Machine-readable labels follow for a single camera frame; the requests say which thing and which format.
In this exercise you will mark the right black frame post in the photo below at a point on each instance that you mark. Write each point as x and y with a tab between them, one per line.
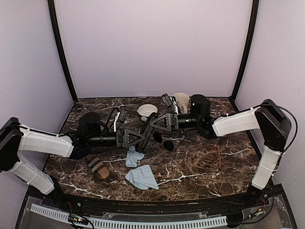
247	48

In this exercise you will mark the white and navy bowl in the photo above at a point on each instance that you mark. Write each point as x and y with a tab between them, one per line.
144	111

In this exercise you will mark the black checkered glasses case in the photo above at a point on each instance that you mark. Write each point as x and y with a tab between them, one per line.
146	131

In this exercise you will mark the black aviator sunglasses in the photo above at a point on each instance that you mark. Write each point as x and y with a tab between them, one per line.
170	141

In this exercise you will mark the black frame post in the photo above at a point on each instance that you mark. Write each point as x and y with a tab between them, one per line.
247	48
60	49

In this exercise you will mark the light blue cloth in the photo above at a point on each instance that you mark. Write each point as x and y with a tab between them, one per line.
133	157
142	178

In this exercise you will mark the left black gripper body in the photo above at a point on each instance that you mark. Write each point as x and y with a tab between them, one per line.
120	138

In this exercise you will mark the white slotted cable duct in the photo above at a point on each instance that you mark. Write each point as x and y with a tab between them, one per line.
128	221

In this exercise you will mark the white seahorse mug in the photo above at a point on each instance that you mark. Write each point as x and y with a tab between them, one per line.
182	101

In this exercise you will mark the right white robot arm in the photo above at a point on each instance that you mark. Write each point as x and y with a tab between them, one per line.
267	117

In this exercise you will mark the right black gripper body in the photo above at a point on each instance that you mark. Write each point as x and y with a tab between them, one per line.
174	121

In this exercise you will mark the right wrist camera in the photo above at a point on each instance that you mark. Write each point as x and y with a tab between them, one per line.
171	103

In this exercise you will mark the black front rail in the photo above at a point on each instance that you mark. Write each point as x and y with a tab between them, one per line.
232	204

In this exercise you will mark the left black frame post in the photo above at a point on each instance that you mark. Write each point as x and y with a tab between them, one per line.
60	49

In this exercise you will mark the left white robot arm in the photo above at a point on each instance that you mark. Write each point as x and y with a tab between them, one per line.
91	132

